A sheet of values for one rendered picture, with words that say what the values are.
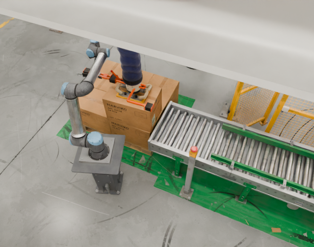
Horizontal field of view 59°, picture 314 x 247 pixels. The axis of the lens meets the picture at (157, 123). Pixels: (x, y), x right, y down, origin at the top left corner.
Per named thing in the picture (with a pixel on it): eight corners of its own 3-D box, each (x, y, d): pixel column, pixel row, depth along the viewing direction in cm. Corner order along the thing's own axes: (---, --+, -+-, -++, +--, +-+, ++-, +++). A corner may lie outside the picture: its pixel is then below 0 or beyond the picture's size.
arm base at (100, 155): (104, 160, 291) (103, 155, 283) (87, 157, 293) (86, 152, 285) (110, 145, 303) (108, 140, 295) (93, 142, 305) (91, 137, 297)
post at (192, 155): (190, 190, 351) (198, 149, 271) (188, 195, 347) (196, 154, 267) (184, 188, 352) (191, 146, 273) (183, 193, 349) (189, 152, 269)
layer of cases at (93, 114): (178, 100, 426) (179, 81, 394) (150, 150, 371) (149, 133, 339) (110, 78, 457) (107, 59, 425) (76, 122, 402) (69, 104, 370)
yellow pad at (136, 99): (145, 98, 320) (145, 95, 316) (143, 104, 315) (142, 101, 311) (119, 90, 328) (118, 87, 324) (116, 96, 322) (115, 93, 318)
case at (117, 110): (162, 109, 362) (162, 87, 331) (150, 132, 340) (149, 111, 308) (120, 98, 376) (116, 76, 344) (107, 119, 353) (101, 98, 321)
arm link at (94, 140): (102, 153, 285) (99, 143, 271) (86, 151, 286) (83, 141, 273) (106, 141, 294) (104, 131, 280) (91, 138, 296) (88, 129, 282)
